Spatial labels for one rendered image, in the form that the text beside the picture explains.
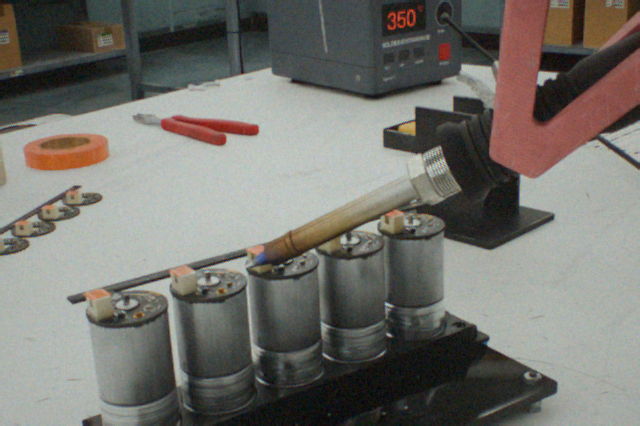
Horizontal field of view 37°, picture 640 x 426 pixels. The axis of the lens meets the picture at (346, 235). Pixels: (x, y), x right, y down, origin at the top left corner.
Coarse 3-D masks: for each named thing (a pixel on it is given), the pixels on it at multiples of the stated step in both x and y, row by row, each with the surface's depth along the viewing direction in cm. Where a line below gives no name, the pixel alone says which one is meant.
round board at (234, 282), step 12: (216, 276) 32; (228, 276) 32; (240, 276) 32; (204, 288) 30; (216, 288) 31; (228, 288) 31; (240, 288) 31; (192, 300) 30; (204, 300) 30; (216, 300) 30
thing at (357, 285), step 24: (336, 264) 33; (360, 264) 33; (336, 288) 33; (360, 288) 33; (384, 288) 34; (336, 312) 34; (360, 312) 34; (384, 312) 35; (336, 336) 34; (360, 336) 34; (384, 336) 35; (336, 360) 35; (360, 360) 34
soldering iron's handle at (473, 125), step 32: (576, 64) 26; (608, 64) 25; (544, 96) 26; (576, 96) 26; (448, 128) 27; (480, 128) 27; (608, 128) 26; (448, 160) 27; (480, 160) 26; (480, 192) 27
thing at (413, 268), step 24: (408, 240) 34; (432, 240) 35; (384, 264) 35; (408, 264) 35; (432, 264) 35; (408, 288) 35; (432, 288) 35; (408, 312) 35; (432, 312) 36; (408, 336) 36; (432, 336) 36
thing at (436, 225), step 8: (416, 216) 36; (424, 216) 36; (432, 216) 36; (424, 224) 35; (432, 224) 35; (440, 224) 35; (384, 232) 35; (400, 232) 35; (408, 232) 35; (416, 232) 35; (424, 232) 35; (432, 232) 35; (440, 232) 35
